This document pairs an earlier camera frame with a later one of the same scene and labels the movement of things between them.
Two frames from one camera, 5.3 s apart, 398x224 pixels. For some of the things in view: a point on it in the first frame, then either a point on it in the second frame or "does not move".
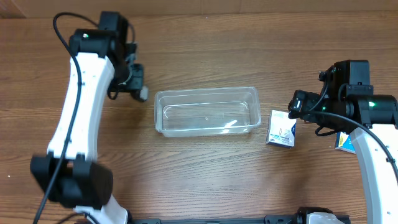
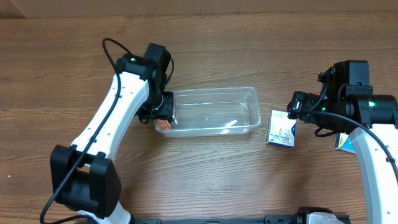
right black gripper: [308, 101] does not move
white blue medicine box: [281, 129] does not move
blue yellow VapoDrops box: [343, 142] does not move
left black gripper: [135, 78] → [166, 107]
